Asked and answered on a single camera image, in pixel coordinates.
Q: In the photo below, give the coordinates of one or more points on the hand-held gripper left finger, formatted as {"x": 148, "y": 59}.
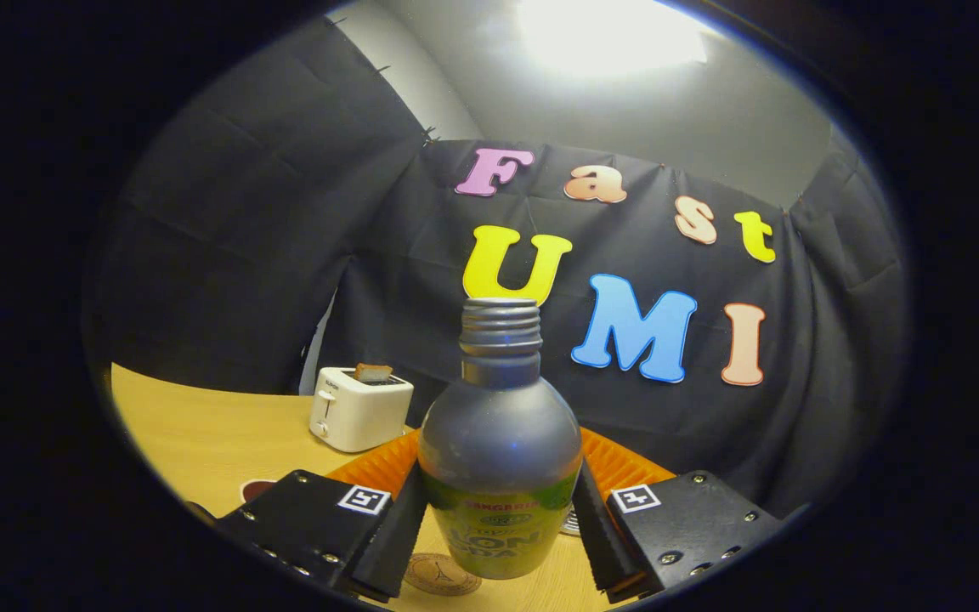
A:
{"x": 392, "y": 544}

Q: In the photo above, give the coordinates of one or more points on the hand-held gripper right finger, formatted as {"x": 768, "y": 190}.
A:
{"x": 596, "y": 535}

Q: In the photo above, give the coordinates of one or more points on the round wooden coaster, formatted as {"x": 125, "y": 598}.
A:
{"x": 438, "y": 578}

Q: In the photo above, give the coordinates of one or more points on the beige wooden cup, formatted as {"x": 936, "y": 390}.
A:
{"x": 256, "y": 490}

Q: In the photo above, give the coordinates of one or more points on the silver bottle with green label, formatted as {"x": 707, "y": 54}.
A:
{"x": 498, "y": 425}

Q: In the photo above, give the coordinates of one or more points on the white toaster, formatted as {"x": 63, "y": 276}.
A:
{"x": 362, "y": 416}

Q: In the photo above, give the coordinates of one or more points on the toast slice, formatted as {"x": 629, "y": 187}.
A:
{"x": 372, "y": 372}

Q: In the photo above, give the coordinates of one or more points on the wooden table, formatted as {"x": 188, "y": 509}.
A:
{"x": 200, "y": 433}

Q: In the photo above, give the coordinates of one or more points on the black backdrop cloth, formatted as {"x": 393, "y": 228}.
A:
{"x": 243, "y": 255}

